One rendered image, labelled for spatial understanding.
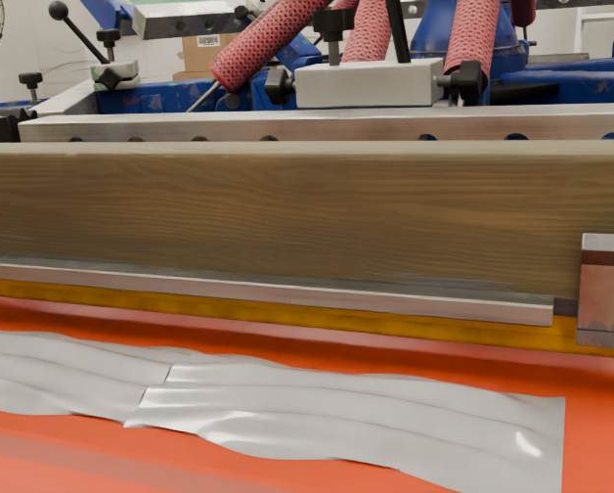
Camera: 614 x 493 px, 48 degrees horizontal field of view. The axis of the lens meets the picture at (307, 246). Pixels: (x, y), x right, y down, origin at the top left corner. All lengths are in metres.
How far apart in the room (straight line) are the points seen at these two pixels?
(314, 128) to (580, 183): 0.31
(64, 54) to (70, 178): 5.40
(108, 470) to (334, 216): 0.15
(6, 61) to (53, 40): 0.40
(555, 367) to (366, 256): 0.10
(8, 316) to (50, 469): 0.18
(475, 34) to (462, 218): 0.50
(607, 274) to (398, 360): 0.11
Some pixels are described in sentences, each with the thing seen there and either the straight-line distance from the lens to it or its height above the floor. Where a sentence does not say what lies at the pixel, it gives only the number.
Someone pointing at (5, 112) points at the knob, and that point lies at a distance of 0.79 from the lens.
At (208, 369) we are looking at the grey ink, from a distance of 0.34.
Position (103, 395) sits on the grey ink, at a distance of 0.34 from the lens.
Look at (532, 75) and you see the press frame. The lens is 1.07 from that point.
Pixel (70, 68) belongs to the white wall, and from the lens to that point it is 5.77.
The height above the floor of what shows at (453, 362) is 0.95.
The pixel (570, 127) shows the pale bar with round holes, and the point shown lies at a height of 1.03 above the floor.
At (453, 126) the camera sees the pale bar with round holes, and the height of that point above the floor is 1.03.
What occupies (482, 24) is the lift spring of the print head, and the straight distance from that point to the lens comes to 0.82.
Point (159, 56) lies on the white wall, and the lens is 5.29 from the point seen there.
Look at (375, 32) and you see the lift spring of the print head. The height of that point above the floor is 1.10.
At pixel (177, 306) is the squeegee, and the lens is 0.40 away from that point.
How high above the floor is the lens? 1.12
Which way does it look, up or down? 18 degrees down
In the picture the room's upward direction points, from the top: 4 degrees counter-clockwise
